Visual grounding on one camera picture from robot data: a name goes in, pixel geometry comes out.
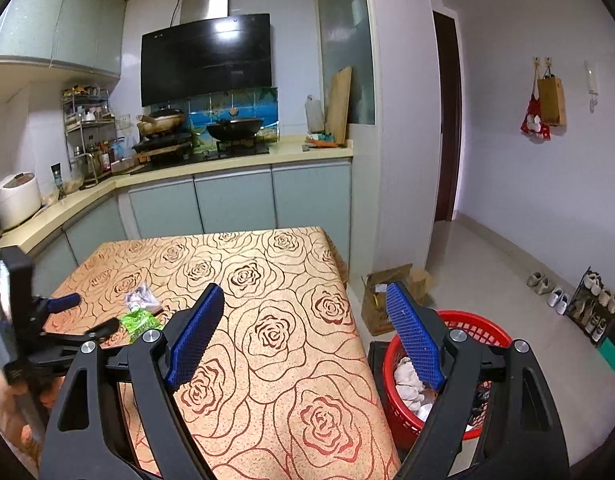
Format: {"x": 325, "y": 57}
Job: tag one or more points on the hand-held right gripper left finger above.
{"x": 195, "y": 340}

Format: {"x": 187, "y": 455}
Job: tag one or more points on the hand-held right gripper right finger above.
{"x": 415, "y": 340}

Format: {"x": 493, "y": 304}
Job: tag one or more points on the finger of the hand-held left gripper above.
{"x": 67, "y": 301}
{"x": 104, "y": 329}

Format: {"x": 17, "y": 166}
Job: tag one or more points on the green snack wrapper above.
{"x": 140, "y": 324}

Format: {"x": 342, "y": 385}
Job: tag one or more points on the white foam net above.
{"x": 410, "y": 377}

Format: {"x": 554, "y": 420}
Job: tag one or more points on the clear wrapper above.
{"x": 140, "y": 300}

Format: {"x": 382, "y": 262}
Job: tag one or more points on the red plastic mesh basket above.
{"x": 395, "y": 410}

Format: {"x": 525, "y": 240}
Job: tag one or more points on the person's left hand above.
{"x": 2, "y": 405}

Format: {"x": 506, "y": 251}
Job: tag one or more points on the open cardboard box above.
{"x": 382, "y": 310}

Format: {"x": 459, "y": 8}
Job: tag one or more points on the black stool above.
{"x": 375, "y": 370}

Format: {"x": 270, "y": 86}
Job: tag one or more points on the small cardboard box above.
{"x": 421, "y": 285}

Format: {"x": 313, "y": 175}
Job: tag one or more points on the white rice cooker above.
{"x": 14, "y": 200}

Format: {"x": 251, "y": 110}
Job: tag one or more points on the rose-patterned golden tablecloth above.
{"x": 287, "y": 310}

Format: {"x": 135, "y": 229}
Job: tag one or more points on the grey shoe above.
{"x": 542, "y": 287}
{"x": 535, "y": 280}

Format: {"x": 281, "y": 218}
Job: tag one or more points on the grey kitchen base cabinets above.
{"x": 232, "y": 200}

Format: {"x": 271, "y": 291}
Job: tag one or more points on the white shoe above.
{"x": 555, "y": 296}
{"x": 563, "y": 302}

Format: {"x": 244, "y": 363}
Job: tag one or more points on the red label bottle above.
{"x": 105, "y": 157}

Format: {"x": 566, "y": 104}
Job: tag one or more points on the metal spice rack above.
{"x": 87, "y": 120}

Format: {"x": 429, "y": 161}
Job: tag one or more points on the black shoe rack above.
{"x": 583, "y": 277}

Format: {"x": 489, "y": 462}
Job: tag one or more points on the black portable cooker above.
{"x": 162, "y": 146}

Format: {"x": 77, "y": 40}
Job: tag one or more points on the row of assorted shoes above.
{"x": 595, "y": 310}

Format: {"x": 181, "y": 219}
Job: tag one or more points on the black gas stove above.
{"x": 237, "y": 150}

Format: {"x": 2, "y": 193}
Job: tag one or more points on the stack of shoe boxes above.
{"x": 612, "y": 355}

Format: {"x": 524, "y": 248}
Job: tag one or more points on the dark wooden door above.
{"x": 447, "y": 135}

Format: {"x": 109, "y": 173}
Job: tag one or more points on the black wok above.
{"x": 235, "y": 130}

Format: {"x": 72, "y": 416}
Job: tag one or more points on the orange dish cloth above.
{"x": 322, "y": 142}

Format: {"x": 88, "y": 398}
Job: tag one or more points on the blue scenic tile backsplash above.
{"x": 207, "y": 115}

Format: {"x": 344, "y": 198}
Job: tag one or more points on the translucent plastic bottle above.
{"x": 315, "y": 115}

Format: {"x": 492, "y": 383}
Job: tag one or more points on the wooden cutting board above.
{"x": 339, "y": 105}

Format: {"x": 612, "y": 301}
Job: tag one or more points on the red hanging ornament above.
{"x": 532, "y": 122}

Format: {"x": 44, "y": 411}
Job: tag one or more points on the brown paper bag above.
{"x": 552, "y": 102}

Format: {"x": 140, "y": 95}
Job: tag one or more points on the black range hood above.
{"x": 207, "y": 60}

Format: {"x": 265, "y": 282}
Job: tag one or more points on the frosted glass partition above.
{"x": 345, "y": 35}

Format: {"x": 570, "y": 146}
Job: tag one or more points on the white intercom phone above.
{"x": 591, "y": 80}

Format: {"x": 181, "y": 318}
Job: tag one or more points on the grey wall cabinets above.
{"x": 62, "y": 15}

